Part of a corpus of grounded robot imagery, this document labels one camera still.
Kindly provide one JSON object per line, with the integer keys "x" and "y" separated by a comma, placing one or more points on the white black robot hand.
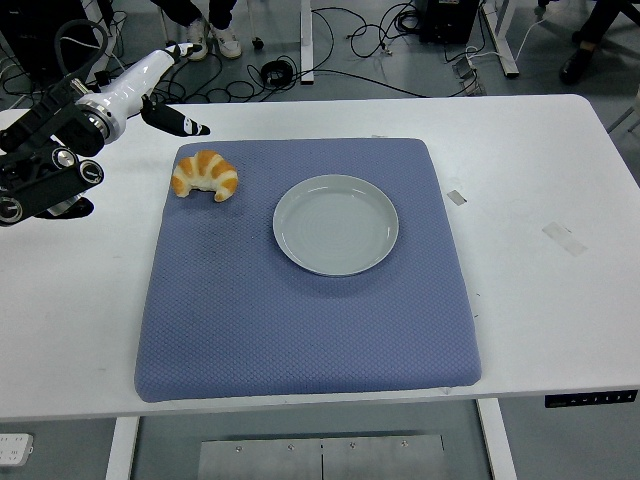
{"x": 135, "y": 82}

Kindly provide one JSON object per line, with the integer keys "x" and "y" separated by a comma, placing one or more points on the golden croissant bread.
{"x": 200, "y": 167}

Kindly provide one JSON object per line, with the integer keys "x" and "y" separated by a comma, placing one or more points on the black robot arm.
{"x": 50, "y": 185}

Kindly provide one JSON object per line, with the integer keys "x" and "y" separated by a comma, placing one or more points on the black power adapter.
{"x": 102, "y": 78}

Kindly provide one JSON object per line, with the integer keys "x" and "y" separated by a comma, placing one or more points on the white desk leg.
{"x": 107, "y": 15}
{"x": 306, "y": 45}
{"x": 505, "y": 50}

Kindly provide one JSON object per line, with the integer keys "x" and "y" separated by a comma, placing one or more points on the person with white shoes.
{"x": 227, "y": 42}

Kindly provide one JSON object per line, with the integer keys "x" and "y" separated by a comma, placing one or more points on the large black equipment box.
{"x": 25, "y": 35}

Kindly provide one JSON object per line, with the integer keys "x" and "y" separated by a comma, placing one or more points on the black chair caster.
{"x": 258, "y": 43}

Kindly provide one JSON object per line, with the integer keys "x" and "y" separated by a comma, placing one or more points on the grey round plate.
{"x": 335, "y": 225}

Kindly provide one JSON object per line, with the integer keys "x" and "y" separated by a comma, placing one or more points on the blue quilted mat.
{"x": 250, "y": 325}

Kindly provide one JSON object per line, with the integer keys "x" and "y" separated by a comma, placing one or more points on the black computer case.
{"x": 447, "y": 20}

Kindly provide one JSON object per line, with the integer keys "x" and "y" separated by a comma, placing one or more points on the grey floor socket box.
{"x": 470, "y": 77}

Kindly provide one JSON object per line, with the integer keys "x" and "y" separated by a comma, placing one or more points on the small grey tape piece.
{"x": 456, "y": 197}

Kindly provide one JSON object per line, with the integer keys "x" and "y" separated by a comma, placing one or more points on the white table leg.
{"x": 121, "y": 450}
{"x": 497, "y": 440}

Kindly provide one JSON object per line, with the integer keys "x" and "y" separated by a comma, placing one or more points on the white power strip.
{"x": 15, "y": 449}

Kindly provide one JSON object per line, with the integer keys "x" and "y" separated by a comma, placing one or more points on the person with black shoe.
{"x": 575, "y": 62}

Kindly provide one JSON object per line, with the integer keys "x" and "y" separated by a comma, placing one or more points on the large clear tape piece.
{"x": 565, "y": 239}

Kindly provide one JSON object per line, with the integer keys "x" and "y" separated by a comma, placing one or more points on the black table control panel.
{"x": 590, "y": 399}

